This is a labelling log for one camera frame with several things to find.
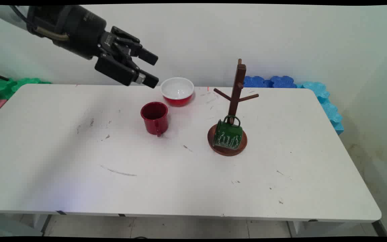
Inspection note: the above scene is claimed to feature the red bowl white inside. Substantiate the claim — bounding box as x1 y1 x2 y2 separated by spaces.
160 77 195 107

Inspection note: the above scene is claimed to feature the dark blue foam mat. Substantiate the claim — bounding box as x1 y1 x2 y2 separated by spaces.
242 76 270 88
269 76 298 89

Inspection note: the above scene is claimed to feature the light blue foam mat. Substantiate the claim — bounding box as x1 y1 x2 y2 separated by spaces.
298 81 345 135

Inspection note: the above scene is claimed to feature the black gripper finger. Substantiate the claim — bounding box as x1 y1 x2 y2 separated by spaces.
111 26 159 66
94 47 160 89

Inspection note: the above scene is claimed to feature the red enamel mug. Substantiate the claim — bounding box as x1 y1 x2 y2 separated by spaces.
140 102 169 137

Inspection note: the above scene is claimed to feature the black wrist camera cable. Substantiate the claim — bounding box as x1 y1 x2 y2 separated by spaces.
10 5 30 28

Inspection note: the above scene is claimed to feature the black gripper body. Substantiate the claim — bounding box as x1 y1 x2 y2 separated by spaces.
27 5 114 61

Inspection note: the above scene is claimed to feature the white table leg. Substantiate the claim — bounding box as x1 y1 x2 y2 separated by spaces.
287 220 370 238
29 214 51 233

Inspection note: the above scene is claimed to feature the brown wooden mug tree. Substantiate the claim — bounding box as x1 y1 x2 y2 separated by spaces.
207 58 259 157

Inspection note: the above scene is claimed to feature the green foam mat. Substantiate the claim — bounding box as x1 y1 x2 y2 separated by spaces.
0 78 52 100

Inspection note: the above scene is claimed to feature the beige gripper cable connector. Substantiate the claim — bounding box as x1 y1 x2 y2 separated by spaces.
34 26 70 42

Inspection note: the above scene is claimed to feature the green enamel mug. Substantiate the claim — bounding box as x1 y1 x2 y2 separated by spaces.
213 115 243 150

